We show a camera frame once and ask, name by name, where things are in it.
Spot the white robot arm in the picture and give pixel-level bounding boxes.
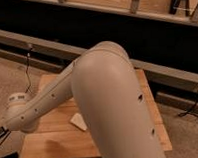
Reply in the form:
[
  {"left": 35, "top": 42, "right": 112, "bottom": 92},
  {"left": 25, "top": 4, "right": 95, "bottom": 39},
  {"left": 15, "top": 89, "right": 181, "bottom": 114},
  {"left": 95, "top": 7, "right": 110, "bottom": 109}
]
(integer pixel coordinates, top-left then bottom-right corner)
[{"left": 4, "top": 41, "right": 166, "bottom": 158}]

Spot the grey metal rail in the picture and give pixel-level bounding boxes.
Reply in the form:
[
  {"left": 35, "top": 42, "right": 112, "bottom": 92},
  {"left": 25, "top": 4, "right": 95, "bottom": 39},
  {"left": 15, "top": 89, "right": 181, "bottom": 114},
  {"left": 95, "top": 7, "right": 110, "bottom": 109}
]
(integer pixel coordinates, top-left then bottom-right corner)
[{"left": 0, "top": 30, "right": 198, "bottom": 92}]

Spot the black cable right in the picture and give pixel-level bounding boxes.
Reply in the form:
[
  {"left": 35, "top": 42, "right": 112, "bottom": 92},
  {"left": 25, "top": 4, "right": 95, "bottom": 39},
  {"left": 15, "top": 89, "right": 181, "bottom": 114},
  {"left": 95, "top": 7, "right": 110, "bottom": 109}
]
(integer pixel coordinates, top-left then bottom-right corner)
[{"left": 175, "top": 89, "right": 198, "bottom": 130}]

